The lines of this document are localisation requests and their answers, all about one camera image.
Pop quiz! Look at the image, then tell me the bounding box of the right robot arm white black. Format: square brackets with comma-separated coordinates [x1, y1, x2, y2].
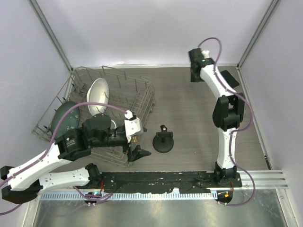
[188, 48, 244, 187]

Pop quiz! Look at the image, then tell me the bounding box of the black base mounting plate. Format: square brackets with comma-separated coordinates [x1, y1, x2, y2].
[92, 171, 242, 194]

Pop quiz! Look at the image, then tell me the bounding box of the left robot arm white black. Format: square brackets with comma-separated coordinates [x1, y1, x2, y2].
[0, 114, 150, 204]

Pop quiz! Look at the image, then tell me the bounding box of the white slotted cable duct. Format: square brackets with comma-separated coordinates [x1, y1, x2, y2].
[40, 191, 217, 201]

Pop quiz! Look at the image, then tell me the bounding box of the black smartphone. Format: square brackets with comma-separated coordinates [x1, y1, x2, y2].
[221, 70, 240, 88]

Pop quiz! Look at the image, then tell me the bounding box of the teal plate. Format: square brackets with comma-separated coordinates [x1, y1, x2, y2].
[51, 101, 80, 139]

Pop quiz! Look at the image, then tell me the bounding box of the dark grey mug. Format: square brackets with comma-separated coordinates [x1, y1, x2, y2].
[110, 120, 117, 130]

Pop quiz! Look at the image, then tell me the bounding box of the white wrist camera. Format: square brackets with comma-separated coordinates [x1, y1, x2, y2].
[124, 110, 144, 143]
[201, 50, 211, 59]

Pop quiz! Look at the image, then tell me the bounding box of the black phone stand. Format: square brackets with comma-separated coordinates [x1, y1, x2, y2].
[152, 124, 174, 154]

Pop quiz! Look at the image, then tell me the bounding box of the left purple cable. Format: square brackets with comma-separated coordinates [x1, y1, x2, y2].
[0, 102, 130, 216]

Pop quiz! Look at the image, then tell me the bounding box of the grey wire dish rack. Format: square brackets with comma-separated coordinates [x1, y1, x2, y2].
[31, 65, 157, 166]

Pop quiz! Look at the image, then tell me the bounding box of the white plate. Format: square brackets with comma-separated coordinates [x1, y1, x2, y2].
[87, 78, 109, 116]

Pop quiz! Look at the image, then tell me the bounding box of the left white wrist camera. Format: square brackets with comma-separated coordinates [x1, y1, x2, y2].
[124, 110, 144, 143]

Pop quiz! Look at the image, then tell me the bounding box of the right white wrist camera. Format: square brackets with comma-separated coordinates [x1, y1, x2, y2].
[201, 50, 211, 59]

